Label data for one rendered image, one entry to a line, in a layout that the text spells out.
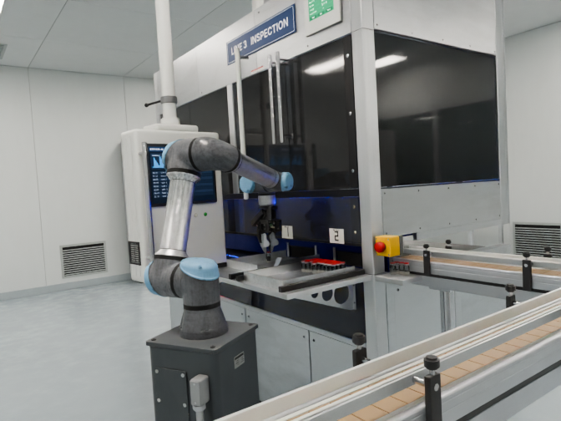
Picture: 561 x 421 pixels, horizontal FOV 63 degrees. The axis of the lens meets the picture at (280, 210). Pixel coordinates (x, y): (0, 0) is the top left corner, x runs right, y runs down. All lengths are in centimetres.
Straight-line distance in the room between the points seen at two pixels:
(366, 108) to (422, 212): 51
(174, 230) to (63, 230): 539
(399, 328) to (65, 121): 579
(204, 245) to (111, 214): 461
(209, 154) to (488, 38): 154
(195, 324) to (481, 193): 149
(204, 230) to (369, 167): 108
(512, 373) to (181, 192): 111
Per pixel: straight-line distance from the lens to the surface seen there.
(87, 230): 696
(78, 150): 697
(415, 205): 196
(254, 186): 188
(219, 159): 154
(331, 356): 209
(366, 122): 178
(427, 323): 210
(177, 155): 160
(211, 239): 253
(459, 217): 222
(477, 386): 79
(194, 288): 144
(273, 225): 200
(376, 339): 186
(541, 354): 96
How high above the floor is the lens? 124
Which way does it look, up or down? 3 degrees down
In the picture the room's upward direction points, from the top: 3 degrees counter-clockwise
